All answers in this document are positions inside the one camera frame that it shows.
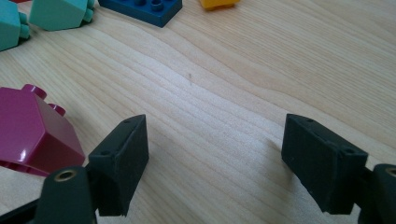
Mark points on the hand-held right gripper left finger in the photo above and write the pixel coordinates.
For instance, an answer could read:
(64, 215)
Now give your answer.
(121, 168)

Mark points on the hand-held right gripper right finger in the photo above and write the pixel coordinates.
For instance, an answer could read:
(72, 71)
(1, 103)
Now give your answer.
(320, 168)

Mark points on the magenta sloped toy brick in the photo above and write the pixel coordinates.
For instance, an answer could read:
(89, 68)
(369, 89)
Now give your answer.
(31, 130)

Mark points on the blue toy brick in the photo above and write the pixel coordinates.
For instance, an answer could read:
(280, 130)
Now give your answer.
(130, 11)

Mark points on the teal toy brick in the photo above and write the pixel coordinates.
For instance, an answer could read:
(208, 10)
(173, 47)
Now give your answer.
(9, 28)
(56, 14)

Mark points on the orange toy brick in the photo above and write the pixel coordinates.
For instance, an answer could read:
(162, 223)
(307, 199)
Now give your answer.
(218, 3)

